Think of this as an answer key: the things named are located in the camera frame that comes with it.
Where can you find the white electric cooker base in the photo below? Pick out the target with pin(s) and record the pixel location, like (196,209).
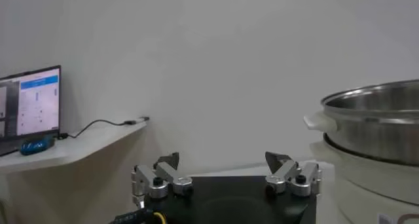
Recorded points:
(370,186)

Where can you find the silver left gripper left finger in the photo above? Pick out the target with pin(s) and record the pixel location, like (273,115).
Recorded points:
(167,173)

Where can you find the white side table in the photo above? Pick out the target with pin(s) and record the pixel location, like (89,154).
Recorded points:
(82,143)

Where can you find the stainless steel steamer basket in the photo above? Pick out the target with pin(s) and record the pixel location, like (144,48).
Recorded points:
(376,137)

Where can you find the blue computer mouse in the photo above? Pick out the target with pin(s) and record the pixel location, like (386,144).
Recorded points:
(36,146)

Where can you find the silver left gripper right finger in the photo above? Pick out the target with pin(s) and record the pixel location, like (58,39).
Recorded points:
(288,174)

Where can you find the small silver usb adapter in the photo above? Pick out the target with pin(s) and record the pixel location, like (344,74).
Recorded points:
(144,118)

